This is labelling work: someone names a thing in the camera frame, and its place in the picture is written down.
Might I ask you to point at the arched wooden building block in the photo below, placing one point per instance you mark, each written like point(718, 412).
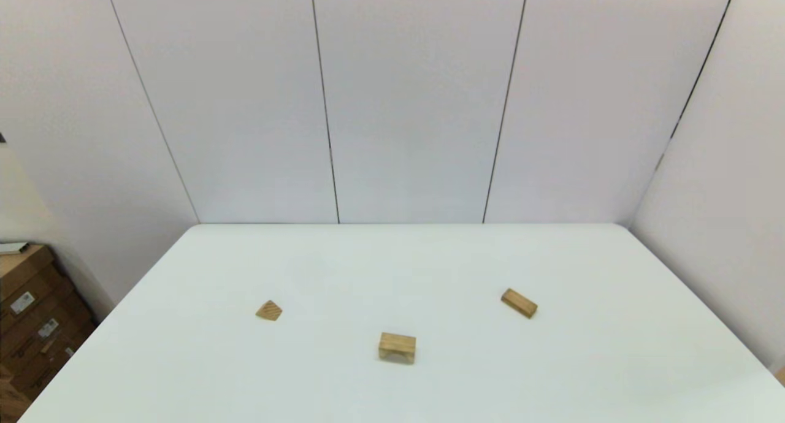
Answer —
point(397, 344)

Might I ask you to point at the rectangular wooden building block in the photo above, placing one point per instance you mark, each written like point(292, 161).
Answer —
point(519, 303)

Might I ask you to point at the triangular wooden building block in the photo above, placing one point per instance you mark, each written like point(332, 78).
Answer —
point(268, 311)

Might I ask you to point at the brown cardboard box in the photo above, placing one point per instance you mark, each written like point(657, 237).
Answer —
point(21, 263)
point(37, 371)
point(43, 294)
point(64, 319)

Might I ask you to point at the flat white grey item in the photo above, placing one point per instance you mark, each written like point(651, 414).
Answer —
point(12, 247)

